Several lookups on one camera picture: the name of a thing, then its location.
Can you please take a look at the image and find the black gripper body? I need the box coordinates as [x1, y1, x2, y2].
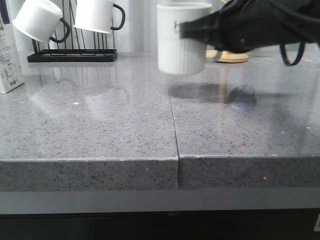
[219, 0, 320, 53]

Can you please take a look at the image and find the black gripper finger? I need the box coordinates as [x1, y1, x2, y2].
[179, 12, 222, 46]

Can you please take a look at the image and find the white HOME mug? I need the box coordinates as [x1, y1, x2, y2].
[156, 1, 214, 76]

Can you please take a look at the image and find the blue white milk carton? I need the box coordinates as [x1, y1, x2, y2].
[0, 0, 25, 94]

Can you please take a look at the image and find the wooden mug tree stand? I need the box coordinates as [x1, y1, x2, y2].
[205, 0, 249, 64]

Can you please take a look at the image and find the black cable loop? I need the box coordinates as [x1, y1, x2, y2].
[279, 41, 320, 67]

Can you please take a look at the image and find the black wire mug rack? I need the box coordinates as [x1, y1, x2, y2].
[27, 0, 118, 63]

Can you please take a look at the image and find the tilted white mug black handle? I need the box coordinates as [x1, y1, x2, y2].
[12, 0, 71, 44]

